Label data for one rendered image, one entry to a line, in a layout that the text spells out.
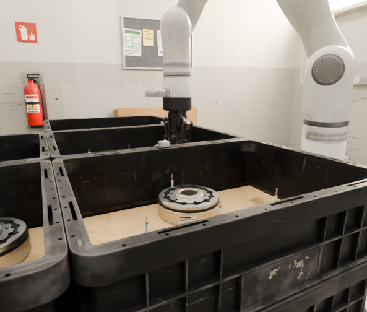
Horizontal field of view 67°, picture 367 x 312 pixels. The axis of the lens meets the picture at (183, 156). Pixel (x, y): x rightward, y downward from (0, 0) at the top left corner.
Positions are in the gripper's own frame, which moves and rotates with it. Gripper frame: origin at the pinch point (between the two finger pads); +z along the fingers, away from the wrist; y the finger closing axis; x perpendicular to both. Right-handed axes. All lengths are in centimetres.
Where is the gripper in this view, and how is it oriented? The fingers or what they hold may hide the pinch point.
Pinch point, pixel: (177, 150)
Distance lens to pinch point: 74.8
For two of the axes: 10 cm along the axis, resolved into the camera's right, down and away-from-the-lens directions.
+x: -9.0, 1.0, -4.3
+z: 0.0, 9.7, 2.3
